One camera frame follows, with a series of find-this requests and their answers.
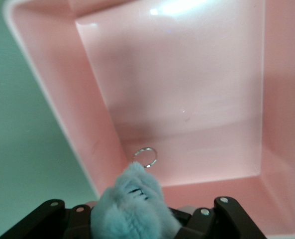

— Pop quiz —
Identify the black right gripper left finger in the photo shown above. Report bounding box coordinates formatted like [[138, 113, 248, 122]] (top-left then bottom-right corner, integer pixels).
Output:
[[0, 198, 92, 239]]

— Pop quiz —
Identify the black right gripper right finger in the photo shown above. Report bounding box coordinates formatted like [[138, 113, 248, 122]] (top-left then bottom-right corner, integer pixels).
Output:
[[184, 196, 266, 239]]

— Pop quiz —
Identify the pink plastic box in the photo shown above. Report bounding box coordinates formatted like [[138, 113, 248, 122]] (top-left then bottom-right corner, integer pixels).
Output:
[[1, 0, 295, 239]]

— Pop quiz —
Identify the large table cover sheet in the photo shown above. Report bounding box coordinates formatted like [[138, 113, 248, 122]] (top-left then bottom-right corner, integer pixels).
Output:
[[0, 0, 99, 239]]

